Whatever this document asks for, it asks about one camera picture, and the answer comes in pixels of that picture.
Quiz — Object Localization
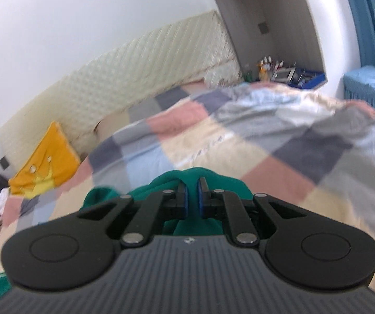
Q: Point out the blue storage box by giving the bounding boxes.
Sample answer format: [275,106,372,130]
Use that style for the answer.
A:
[290,68,326,89]

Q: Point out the small white picture frame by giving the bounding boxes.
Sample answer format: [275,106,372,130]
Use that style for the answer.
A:
[271,67,296,84]

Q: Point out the green hoodie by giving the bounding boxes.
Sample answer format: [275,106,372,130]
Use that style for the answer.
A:
[0,167,254,305]

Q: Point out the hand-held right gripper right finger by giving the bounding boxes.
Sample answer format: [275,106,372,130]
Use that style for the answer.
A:
[197,177,307,247]

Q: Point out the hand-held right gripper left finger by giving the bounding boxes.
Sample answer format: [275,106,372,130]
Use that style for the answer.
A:
[76,182,188,247]

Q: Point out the checkered pillow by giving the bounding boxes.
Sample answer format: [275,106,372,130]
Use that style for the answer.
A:
[95,80,209,138]

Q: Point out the checkered quilt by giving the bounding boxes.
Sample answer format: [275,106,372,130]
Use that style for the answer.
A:
[0,80,375,283]

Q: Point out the row of cosmetic bottles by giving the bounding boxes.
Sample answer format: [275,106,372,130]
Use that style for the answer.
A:
[244,57,287,82]

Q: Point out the yellow crown pillow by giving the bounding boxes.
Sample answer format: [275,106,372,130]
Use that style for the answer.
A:
[8,121,82,199]

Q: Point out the cream quilted headboard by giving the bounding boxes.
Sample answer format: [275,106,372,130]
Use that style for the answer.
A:
[0,10,243,172]

